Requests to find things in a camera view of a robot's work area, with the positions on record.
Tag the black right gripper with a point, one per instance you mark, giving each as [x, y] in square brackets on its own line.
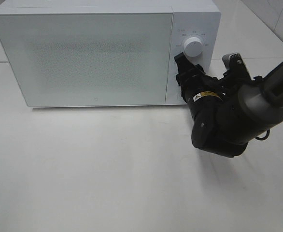
[194, 83]

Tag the white microwave door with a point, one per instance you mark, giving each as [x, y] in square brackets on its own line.
[66, 60]

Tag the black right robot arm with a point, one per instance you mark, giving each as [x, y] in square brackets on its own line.
[230, 111]

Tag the white upper microwave knob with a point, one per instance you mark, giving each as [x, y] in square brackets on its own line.
[193, 46]

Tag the white microwave oven body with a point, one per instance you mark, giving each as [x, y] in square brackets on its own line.
[189, 18]

